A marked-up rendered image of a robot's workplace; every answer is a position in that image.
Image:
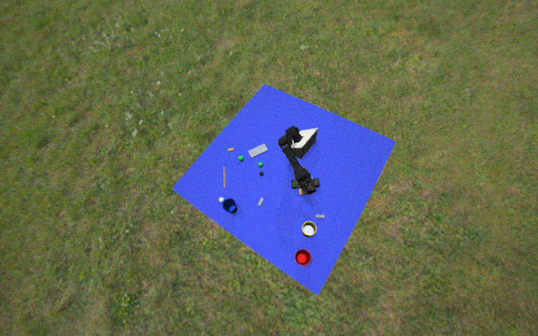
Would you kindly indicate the dark red mug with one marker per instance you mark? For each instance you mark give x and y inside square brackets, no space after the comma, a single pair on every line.
[302,257]

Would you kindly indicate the dark blue cup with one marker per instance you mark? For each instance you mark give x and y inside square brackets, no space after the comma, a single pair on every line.
[229,206]

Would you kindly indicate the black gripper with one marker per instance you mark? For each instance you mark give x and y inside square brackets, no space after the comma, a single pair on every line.
[296,185]

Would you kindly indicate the yellow cup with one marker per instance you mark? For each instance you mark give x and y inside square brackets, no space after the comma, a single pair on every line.
[309,228]

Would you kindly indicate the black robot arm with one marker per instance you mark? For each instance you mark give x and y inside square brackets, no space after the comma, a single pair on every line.
[301,174]

